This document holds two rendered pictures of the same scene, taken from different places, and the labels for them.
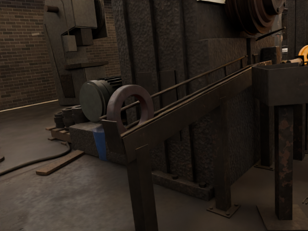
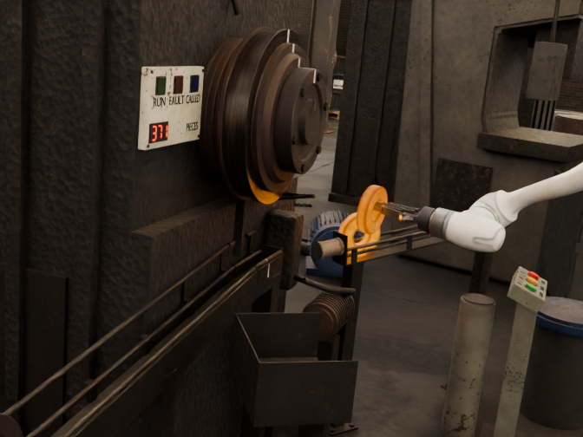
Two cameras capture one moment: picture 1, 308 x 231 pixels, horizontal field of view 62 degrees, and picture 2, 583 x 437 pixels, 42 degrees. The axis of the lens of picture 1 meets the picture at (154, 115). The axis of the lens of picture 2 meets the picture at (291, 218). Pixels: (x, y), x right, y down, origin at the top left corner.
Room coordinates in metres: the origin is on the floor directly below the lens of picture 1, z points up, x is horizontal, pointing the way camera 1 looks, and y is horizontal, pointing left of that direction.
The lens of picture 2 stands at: (-0.29, 0.10, 1.34)
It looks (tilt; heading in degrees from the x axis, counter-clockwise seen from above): 14 degrees down; 335
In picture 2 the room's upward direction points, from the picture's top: 6 degrees clockwise
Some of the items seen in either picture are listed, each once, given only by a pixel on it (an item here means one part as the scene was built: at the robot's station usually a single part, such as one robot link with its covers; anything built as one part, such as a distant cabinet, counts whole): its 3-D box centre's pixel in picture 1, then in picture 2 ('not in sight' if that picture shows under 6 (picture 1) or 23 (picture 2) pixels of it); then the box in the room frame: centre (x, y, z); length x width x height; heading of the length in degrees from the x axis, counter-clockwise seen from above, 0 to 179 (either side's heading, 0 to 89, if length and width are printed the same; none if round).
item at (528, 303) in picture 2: not in sight; (517, 361); (1.60, -1.69, 0.31); 0.24 x 0.16 x 0.62; 136
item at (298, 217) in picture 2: (270, 64); (281, 249); (1.80, -0.84, 0.68); 0.11 x 0.08 x 0.24; 46
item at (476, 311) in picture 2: not in sight; (467, 368); (1.68, -1.54, 0.26); 0.12 x 0.12 x 0.52
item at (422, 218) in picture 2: not in sight; (419, 217); (1.59, -1.19, 0.84); 0.09 x 0.08 x 0.07; 34
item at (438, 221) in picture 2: not in sight; (442, 223); (1.53, -1.24, 0.83); 0.09 x 0.06 x 0.09; 124
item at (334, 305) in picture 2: (297, 120); (321, 369); (1.76, -1.01, 0.27); 0.22 x 0.13 x 0.53; 136
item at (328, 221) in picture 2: not in sight; (333, 241); (3.53, -1.95, 0.17); 0.57 x 0.31 x 0.34; 156
